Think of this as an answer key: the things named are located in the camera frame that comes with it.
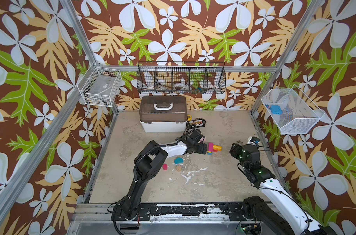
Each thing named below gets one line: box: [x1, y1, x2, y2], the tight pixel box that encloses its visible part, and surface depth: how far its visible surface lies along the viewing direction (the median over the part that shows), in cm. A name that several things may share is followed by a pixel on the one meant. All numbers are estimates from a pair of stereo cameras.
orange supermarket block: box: [212, 144, 223, 152], surface depth 96 cm
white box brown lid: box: [138, 95, 188, 133], surface depth 98 cm
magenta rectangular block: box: [208, 142, 214, 153], surface depth 96 cm
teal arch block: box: [173, 157, 184, 165], surface depth 95 cm
